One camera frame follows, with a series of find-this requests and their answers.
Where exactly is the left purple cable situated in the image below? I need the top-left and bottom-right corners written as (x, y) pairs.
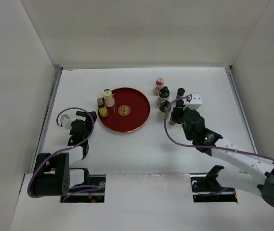
top-left (27, 107), bottom-right (103, 202)

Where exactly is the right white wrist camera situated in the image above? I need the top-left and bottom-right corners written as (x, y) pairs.
top-left (184, 93), bottom-right (202, 110)

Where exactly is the black cap spice bottle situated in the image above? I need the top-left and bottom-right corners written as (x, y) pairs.
top-left (176, 88), bottom-right (185, 99)

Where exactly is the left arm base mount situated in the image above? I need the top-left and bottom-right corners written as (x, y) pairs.
top-left (60, 175), bottom-right (106, 204)

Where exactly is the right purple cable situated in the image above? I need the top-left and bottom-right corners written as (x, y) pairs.
top-left (163, 95), bottom-right (274, 169)

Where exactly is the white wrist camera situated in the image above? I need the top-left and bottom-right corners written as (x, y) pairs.
top-left (184, 93), bottom-right (202, 110)
top-left (60, 114), bottom-right (74, 130)

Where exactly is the cream cap spice jar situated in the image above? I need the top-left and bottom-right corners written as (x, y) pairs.
top-left (103, 89), bottom-right (115, 107)

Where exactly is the yellow label brown bottle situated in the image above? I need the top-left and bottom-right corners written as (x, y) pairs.
top-left (97, 98), bottom-right (108, 118)

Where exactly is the red round lacquer tray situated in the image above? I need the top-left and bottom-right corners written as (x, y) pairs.
top-left (98, 87), bottom-right (150, 132)

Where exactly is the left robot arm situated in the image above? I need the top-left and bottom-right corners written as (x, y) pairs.
top-left (27, 108), bottom-right (97, 198)

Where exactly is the purple cable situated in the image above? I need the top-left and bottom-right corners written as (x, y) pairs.
top-left (27, 107), bottom-right (103, 202)
top-left (163, 95), bottom-right (274, 169)

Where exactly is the black grinder pepper jar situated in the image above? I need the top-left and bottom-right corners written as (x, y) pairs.
top-left (157, 100), bottom-right (170, 120)

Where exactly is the pink cap spice jar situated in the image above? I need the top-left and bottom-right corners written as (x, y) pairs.
top-left (153, 77), bottom-right (164, 96)

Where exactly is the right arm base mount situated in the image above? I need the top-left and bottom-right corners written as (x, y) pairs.
top-left (190, 174), bottom-right (237, 203)

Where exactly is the black cap brown spice jar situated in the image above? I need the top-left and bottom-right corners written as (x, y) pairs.
top-left (169, 99), bottom-right (184, 126)

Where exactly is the black grinder salt jar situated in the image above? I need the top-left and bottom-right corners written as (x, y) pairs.
top-left (158, 86), bottom-right (170, 100)

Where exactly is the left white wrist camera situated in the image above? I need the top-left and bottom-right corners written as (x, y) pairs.
top-left (60, 114), bottom-right (74, 130)

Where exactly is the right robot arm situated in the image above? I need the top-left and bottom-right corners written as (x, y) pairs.
top-left (170, 105), bottom-right (274, 207)

